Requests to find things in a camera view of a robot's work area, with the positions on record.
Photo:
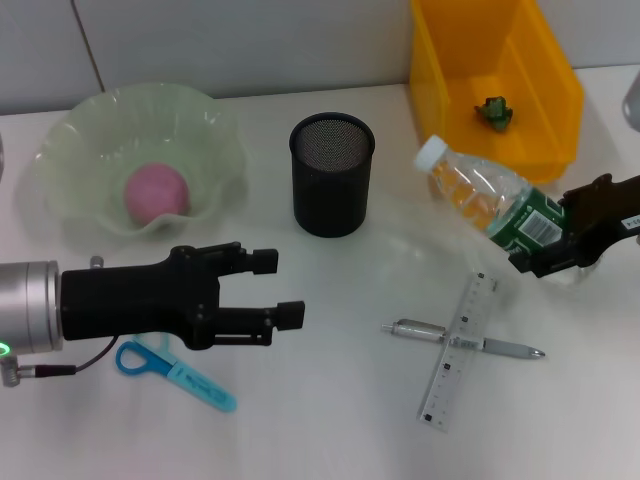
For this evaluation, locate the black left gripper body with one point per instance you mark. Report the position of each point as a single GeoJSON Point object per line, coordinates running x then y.
{"type": "Point", "coordinates": [135, 302]}

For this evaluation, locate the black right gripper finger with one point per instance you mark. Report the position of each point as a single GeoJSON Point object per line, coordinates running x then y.
{"type": "Point", "coordinates": [550, 257]}

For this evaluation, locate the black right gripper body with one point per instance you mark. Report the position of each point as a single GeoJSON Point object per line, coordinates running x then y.
{"type": "Point", "coordinates": [605, 215]}

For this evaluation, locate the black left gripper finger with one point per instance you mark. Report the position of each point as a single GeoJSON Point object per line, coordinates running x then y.
{"type": "Point", "coordinates": [264, 261]}
{"type": "Point", "coordinates": [240, 325]}

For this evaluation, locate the clear plastic water bottle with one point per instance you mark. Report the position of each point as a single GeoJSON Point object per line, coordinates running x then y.
{"type": "Point", "coordinates": [475, 185]}

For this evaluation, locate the pink peach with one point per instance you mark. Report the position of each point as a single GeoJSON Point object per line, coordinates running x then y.
{"type": "Point", "coordinates": [157, 192]}

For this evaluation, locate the small green toy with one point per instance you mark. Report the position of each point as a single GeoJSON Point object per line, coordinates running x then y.
{"type": "Point", "coordinates": [495, 114]}

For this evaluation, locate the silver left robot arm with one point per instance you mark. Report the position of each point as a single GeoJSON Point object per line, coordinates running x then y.
{"type": "Point", "coordinates": [27, 305]}

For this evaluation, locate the blue capped scissors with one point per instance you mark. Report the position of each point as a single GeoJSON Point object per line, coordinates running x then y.
{"type": "Point", "coordinates": [200, 387]}

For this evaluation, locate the black mesh pen holder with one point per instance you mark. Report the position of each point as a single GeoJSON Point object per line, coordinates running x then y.
{"type": "Point", "coordinates": [330, 190]}

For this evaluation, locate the transparent plastic ruler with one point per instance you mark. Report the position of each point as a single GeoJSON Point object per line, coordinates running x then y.
{"type": "Point", "coordinates": [457, 370]}

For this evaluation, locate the grey ballpoint pen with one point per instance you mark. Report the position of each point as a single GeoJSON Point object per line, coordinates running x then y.
{"type": "Point", "coordinates": [420, 331]}

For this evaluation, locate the pale green glass fruit plate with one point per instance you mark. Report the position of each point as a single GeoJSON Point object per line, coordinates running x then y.
{"type": "Point", "coordinates": [100, 135]}

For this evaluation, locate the yellow plastic bin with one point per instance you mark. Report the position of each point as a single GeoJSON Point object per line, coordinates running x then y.
{"type": "Point", "coordinates": [450, 75]}

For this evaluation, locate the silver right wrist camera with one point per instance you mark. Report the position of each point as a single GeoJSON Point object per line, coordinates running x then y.
{"type": "Point", "coordinates": [634, 102]}

